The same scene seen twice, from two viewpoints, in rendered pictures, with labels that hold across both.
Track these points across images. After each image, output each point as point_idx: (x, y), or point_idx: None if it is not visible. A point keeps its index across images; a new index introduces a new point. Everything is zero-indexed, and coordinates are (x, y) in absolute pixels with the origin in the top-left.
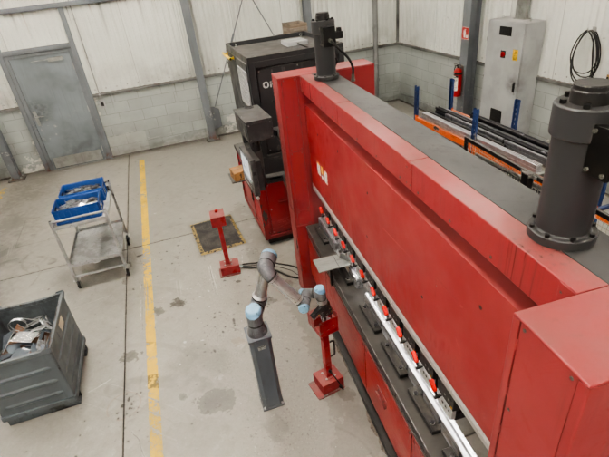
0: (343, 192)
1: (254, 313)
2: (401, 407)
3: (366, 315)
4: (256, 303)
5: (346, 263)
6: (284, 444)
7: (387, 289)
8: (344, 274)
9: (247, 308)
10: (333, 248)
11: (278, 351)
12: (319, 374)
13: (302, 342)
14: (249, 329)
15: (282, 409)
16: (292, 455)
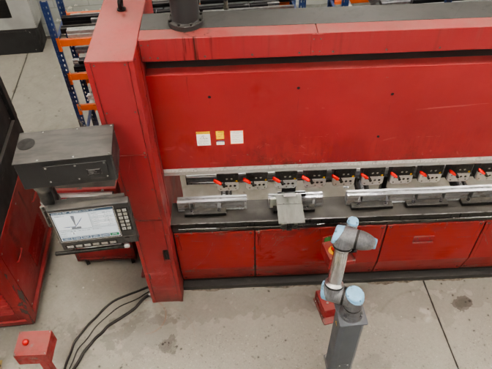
0: (306, 126)
1: (362, 293)
2: (471, 215)
3: (369, 206)
4: (348, 288)
5: (297, 196)
6: (394, 361)
7: (421, 157)
8: None
9: (354, 298)
10: (240, 209)
11: (267, 347)
12: (329, 306)
13: (261, 319)
14: (358, 314)
15: None
16: (407, 356)
